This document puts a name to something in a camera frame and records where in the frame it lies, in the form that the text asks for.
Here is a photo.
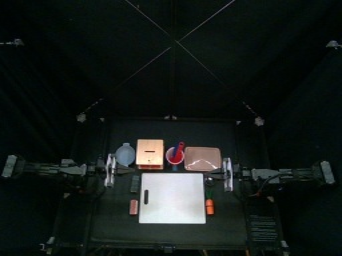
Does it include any wooden drawer cabinet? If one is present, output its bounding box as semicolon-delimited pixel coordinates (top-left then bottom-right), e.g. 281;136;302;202
135;138;166;167

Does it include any translucent plastic container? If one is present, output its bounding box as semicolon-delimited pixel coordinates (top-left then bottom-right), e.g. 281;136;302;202
114;142;138;167

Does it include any pink square tray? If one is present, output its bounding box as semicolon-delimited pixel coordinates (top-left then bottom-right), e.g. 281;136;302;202
183;146;223;173

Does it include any red plastic cup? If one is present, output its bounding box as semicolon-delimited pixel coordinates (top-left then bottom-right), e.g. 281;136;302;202
165;146;186;172

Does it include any red plastic spoon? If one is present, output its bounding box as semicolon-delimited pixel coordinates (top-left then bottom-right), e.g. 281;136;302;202
173;141;187;162

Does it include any red rectangular toy block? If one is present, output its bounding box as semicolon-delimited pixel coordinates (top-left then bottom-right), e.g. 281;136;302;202
129;199;141;216

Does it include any white cutting board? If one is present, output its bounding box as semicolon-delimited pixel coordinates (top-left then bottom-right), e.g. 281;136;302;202
138;172;209;225

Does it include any printed label sticker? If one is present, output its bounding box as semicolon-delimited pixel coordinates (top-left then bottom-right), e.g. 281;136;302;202
249;213;280;244

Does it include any thin diagonal brace wire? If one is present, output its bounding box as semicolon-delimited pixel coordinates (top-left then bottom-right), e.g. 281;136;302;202
123;0;261;118
83;0;237;115

